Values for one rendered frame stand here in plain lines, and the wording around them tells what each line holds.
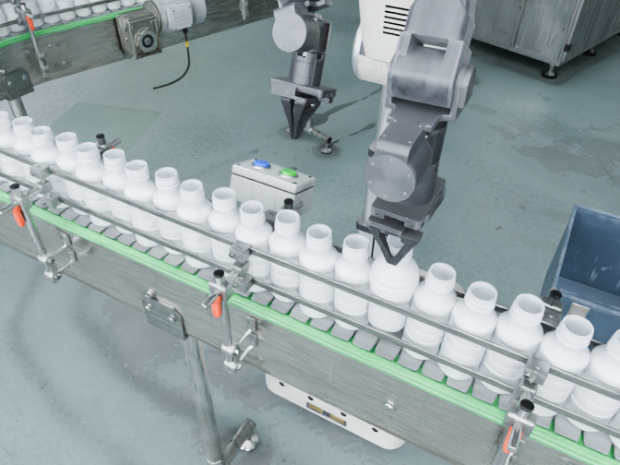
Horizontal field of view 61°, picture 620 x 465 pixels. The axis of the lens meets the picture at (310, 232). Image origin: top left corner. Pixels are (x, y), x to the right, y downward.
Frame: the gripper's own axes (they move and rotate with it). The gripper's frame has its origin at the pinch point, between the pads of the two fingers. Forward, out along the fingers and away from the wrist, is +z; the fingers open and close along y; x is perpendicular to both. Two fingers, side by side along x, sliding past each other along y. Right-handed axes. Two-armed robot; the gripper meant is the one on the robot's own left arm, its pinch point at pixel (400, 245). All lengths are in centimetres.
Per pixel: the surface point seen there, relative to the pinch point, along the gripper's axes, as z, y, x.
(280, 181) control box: 6.6, 12.8, 27.1
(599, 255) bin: 35, 59, -32
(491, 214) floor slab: 120, 177, 3
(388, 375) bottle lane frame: 20.7, -6.1, -3.2
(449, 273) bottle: 3.0, 1.3, -7.1
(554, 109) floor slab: 122, 314, -6
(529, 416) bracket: 8.9, -11.3, -21.9
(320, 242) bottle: 2.5, -2.3, 11.2
